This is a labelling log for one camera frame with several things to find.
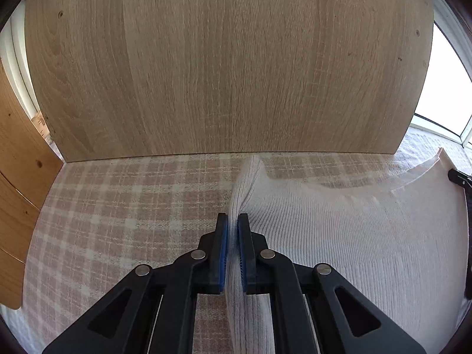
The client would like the pink plaid table cloth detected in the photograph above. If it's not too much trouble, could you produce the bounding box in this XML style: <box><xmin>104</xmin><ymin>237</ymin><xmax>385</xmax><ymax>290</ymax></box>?
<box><xmin>0</xmin><ymin>126</ymin><xmax>472</xmax><ymax>354</ymax></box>

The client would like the knotty pine plank board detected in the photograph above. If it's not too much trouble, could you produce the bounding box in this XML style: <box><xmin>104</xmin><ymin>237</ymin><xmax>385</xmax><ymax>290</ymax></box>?
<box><xmin>0</xmin><ymin>71</ymin><xmax>63</xmax><ymax>310</ymax></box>

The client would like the cream knit garment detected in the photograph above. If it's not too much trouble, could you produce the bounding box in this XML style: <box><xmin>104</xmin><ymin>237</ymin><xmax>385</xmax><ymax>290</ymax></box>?
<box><xmin>229</xmin><ymin>150</ymin><xmax>469</xmax><ymax>353</ymax></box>

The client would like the large light wooden board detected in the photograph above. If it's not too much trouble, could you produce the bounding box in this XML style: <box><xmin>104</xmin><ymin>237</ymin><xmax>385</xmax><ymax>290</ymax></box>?
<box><xmin>26</xmin><ymin>0</ymin><xmax>434</xmax><ymax>161</ymax></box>

